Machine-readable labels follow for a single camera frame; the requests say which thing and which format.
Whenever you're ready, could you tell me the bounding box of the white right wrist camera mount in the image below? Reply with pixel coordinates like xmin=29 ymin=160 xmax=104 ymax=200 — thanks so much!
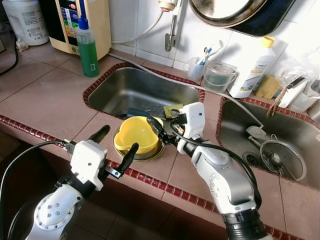
xmin=179 ymin=102 xmax=206 ymax=143

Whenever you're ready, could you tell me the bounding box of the small steel ladle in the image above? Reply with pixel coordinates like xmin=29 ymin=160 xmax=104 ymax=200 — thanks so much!
xmin=269 ymin=151 xmax=286 ymax=171

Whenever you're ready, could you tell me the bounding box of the cream water ioniser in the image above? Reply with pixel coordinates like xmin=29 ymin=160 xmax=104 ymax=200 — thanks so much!
xmin=39 ymin=0 xmax=112 ymax=61

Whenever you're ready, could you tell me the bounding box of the black power cable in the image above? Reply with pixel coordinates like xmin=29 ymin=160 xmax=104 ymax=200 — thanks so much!
xmin=0 ymin=37 xmax=21 ymax=76

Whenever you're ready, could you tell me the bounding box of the dark blue pan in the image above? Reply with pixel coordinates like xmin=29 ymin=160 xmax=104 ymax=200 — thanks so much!
xmin=230 ymin=0 xmax=297 ymax=37

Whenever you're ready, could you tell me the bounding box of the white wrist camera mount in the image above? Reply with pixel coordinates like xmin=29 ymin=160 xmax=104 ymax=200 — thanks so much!
xmin=70 ymin=140 xmax=108 ymax=192
xmin=179 ymin=102 xmax=206 ymax=143

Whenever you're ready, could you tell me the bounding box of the large white jug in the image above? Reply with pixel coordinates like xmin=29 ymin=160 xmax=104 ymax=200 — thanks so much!
xmin=2 ymin=0 xmax=49 ymax=47

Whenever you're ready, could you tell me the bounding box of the shallow steel bowl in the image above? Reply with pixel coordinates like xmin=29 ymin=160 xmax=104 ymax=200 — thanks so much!
xmin=114 ymin=142 xmax=164 ymax=162

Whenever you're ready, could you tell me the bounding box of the wide steel sink basin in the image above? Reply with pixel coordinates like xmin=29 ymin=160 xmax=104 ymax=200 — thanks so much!
xmin=86 ymin=66 xmax=202 ymax=121

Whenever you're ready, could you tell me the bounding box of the deep steel sink basin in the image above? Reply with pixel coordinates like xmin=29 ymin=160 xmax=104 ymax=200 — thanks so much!
xmin=217 ymin=97 xmax=320 ymax=188

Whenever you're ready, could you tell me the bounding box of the brown rope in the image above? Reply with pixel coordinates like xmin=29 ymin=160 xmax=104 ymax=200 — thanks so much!
xmin=266 ymin=86 xmax=290 ymax=118

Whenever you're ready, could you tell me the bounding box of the clear plastic cup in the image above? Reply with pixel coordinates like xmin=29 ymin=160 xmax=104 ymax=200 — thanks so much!
xmin=187 ymin=56 xmax=206 ymax=83

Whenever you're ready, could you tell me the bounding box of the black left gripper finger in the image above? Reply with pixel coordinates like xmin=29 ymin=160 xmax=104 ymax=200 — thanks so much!
xmin=89 ymin=125 xmax=112 ymax=146
xmin=116 ymin=143 xmax=140 ymax=177

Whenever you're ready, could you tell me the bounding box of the yellow sponge cloth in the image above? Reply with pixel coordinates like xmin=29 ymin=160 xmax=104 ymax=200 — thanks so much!
xmin=255 ymin=75 xmax=281 ymax=100

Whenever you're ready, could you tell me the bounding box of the white plastic container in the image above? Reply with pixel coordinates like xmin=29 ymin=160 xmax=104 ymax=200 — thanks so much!
xmin=277 ymin=80 xmax=311 ymax=112

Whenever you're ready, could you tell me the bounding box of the steel wall faucet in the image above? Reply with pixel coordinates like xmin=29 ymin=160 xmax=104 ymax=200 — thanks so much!
xmin=165 ymin=0 xmax=180 ymax=52

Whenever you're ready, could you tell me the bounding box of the clear plastic bag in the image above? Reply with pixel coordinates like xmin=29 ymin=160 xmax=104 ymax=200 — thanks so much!
xmin=274 ymin=55 xmax=320 ymax=88

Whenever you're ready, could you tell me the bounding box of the green dish soap bottle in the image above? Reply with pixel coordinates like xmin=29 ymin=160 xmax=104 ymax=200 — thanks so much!
xmin=76 ymin=17 xmax=100 ymax=78

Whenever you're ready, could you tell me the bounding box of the white blue toothbrush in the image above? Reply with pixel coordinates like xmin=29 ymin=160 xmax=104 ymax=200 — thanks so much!
xmin=199 ymin=40 xmax=225 ymax=66

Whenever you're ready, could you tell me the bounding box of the yellow green dish sponge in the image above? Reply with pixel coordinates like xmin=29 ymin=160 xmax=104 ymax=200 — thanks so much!
xmin=162 ymin=104 xmax=185 ymax=119

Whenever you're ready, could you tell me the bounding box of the grey hose spray head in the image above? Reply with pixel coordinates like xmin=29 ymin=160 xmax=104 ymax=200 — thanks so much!
xmin=245 ymin=125 xmax=270 ymax=142

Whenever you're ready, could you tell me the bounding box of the yellow plastic bowl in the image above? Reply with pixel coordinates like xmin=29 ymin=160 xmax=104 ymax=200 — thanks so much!
xmin=113 ymin=116 xmax=163 ymax=157

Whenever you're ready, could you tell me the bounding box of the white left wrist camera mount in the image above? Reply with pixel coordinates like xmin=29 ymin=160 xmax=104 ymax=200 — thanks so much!
xmin=70 ymin=140 xmax=108 ymax=192

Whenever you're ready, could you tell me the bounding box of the white faucet hose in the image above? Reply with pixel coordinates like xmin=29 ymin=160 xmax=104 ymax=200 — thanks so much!
xmin=111 ymin=0 xmax=173 ymax=46

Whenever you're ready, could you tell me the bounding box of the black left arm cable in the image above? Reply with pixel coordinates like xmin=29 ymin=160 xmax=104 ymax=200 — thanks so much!
xmin=0 ymin=140 xmax=76 ymax=240

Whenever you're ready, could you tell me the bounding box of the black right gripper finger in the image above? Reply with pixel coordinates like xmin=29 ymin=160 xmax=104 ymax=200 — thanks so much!
xmin=147 ymin=116 xmax=170 ymax=146

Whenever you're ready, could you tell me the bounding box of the white detergent bottle yellow cap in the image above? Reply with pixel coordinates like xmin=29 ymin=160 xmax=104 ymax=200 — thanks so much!
xmin=229 ymin=36 xmax=276 ymax=99

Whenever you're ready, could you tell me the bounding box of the dark teal cup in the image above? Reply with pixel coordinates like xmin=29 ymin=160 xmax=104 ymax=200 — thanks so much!
xmin=126 ymin=107 xmax=161 ymax=119

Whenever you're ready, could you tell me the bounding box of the large steel wok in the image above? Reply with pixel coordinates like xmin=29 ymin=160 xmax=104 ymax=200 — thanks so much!
xmin=189 ymin=0 xmax=268 ymax=28

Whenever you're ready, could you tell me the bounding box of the round sink drain strainer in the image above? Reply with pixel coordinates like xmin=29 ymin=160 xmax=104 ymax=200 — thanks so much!
xmin=242 ymin=151 xmax=261 ymax=168

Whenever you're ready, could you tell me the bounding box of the black handled knife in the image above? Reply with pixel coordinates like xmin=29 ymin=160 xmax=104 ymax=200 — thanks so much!
xmin=285 ymin=75 xmax=307 ymax=90

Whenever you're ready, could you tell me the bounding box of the clear plastic bucket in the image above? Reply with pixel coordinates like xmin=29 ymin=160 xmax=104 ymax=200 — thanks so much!
xmin=202 ymin=61 xmax=240 ymax=93

